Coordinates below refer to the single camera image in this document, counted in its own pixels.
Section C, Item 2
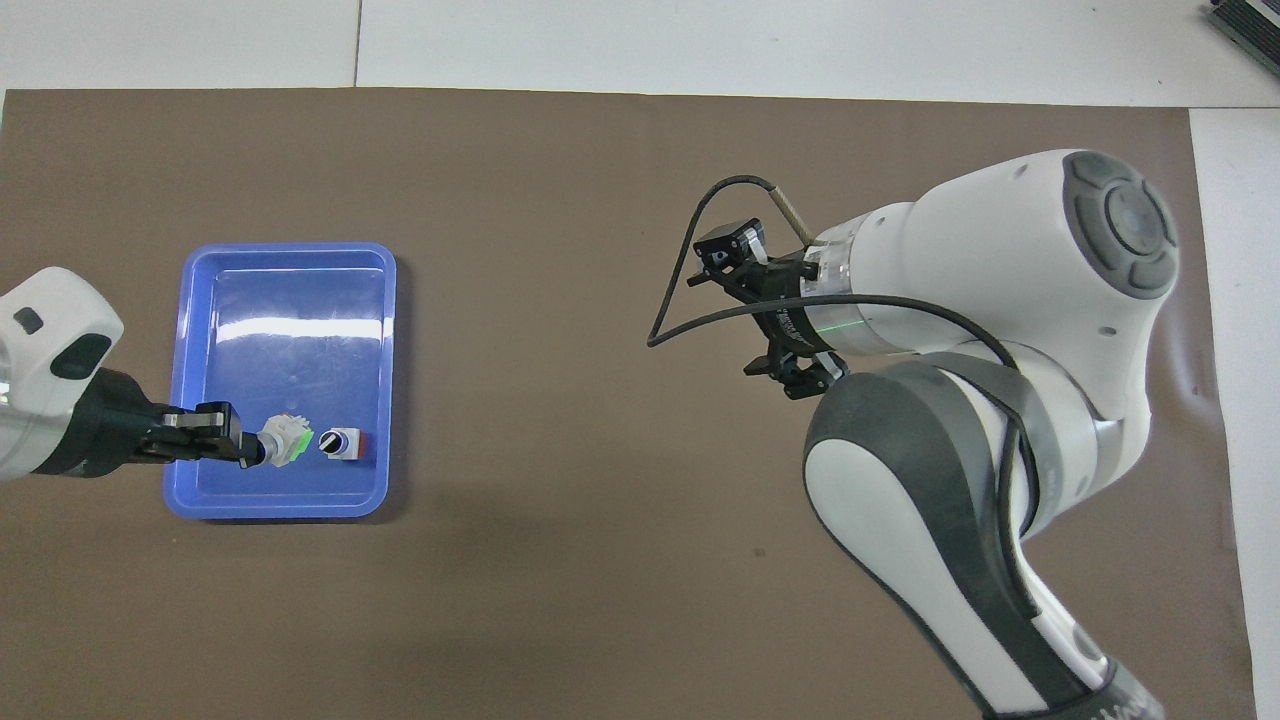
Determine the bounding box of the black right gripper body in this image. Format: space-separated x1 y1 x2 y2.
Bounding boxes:
735 254 833 364

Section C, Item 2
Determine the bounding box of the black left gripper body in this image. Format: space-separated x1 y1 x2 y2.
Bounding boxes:
45 368 166 479

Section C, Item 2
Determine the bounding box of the switch with green back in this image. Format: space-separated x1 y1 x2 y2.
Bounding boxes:
253 412 316 471

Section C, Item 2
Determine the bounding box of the blue plastic tray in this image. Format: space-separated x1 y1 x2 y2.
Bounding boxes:
163 241 398 521

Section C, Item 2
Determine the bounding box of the brown table mat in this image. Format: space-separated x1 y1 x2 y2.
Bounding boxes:
0 88 1259 720

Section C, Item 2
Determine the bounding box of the grey ribbed device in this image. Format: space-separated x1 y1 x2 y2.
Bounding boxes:
1205 0 1280 63

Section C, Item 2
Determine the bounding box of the switch with red back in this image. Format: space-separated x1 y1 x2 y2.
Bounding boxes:
318 428 374 463

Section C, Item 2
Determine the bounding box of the black velcro strap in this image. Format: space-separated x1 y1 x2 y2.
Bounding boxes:
1090 670 1167 720

